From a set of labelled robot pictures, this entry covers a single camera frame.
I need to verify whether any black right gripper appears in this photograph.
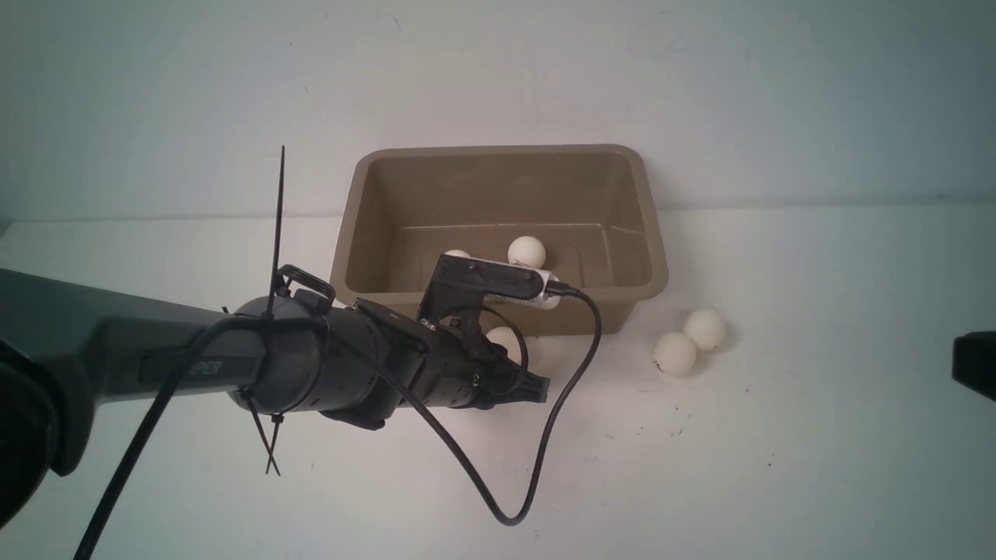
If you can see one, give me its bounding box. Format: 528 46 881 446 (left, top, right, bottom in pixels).
952 331 996 401

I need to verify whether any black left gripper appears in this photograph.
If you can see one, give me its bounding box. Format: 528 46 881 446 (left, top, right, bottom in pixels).
319 300 550 430

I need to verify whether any white table-tennis ball with logo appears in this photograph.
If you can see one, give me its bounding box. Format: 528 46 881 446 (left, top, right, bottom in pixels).
485 326 523 366

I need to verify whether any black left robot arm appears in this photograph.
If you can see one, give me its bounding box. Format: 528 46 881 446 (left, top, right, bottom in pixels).
2 269 550 523

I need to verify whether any brown plastic bin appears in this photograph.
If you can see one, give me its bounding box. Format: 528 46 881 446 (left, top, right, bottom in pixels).
330 143 669 334

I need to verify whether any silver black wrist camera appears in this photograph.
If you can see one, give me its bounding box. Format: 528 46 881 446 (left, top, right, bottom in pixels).
416 255 580 321

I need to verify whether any black camera cable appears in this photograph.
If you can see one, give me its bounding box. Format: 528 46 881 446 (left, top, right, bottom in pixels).
72 284 604 560

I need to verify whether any black cable tie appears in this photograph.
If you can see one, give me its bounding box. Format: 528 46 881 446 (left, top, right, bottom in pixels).
237 145 287 477

